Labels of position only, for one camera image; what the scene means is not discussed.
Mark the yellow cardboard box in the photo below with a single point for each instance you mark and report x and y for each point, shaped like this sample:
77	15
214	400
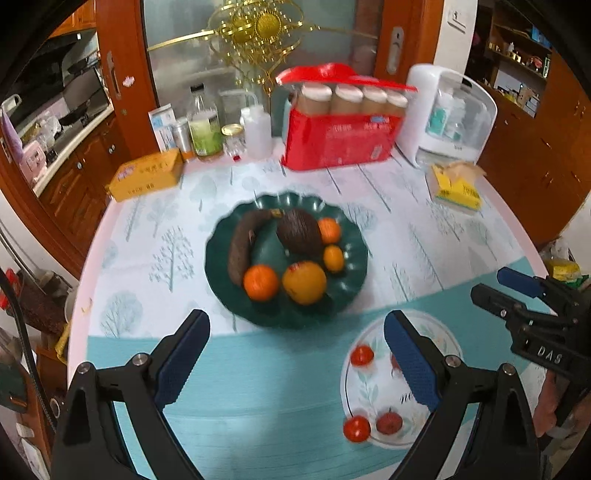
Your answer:
145	175

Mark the wooden display shelf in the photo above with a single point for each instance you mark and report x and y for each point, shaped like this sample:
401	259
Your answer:
517	60

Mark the white teal baby bottle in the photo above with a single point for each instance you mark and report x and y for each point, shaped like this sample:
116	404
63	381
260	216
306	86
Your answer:
438	113
456	127

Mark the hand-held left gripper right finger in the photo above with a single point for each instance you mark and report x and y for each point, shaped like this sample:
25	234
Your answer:
411	364

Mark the red box of jars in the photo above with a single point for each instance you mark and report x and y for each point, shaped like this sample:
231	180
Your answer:
337	141

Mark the small glass jar gold lid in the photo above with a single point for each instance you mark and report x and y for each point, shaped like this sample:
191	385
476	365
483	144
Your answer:
233	141

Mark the person's right hand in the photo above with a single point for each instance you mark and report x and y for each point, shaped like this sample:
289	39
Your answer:
549	401

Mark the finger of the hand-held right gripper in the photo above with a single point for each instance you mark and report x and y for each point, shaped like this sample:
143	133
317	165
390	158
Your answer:
496	300
517	279

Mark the blue white carton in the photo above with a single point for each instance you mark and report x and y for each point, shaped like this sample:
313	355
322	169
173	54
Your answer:
161	127

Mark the white squeeze bottle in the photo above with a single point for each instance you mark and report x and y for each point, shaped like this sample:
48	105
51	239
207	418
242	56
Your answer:
258	134

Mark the small yellow kumquat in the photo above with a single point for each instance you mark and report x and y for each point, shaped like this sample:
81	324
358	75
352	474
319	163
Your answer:
333	257

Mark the gold door ornament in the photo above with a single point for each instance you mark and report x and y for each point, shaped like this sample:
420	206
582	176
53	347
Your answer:
265	27

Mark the dark green scalloped plate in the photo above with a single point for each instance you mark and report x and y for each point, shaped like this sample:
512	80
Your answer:
268	249

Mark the dark red cherry tomato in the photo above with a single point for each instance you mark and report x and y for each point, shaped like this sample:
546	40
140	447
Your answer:
388	422

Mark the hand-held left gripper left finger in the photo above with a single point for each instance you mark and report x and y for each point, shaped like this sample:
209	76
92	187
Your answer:
180	364

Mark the beige cup stack white top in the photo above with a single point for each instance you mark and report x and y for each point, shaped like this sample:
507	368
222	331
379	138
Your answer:
374	101
397	104
347	99
316	99

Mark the kitchen range hood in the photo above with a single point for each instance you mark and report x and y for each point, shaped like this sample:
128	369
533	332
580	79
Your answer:
51	60

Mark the white bottle storage cabinet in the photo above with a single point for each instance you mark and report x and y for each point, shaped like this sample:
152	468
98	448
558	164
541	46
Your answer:
415	120

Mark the pink box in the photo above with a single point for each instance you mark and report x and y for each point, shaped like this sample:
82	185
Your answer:
34	157

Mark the frosted glass wooden door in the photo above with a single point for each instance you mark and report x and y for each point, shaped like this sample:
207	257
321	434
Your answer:
180	50

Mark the orange tangerine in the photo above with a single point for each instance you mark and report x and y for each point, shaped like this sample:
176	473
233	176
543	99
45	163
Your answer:
262	282
330	230

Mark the silver metal can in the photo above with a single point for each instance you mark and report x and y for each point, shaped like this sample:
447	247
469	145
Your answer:
182	138

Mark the green label glass bottle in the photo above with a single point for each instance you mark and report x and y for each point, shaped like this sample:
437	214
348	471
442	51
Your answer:
205	134

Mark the dark avocado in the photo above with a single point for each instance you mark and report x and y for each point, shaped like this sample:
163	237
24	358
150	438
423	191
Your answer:
300	233

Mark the black wok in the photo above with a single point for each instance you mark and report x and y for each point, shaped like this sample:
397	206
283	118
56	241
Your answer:
74	117

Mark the tree print tablecloth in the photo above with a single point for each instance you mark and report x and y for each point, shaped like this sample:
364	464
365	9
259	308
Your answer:
286	392

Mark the dark brown banana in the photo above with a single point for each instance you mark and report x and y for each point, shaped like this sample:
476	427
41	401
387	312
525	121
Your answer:
240	249

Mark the yellow plastic bag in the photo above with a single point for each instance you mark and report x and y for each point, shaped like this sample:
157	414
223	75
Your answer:
565	271

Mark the wooden wall cabinet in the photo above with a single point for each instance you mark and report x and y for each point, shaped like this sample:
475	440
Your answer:
545	161

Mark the white light switch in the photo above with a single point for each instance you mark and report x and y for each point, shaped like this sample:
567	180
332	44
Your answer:
457	18

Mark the large yellow orange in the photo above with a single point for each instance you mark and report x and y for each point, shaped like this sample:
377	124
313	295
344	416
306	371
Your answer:
304	282

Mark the yellow tissue pack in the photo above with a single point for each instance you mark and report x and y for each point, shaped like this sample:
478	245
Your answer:
459	191

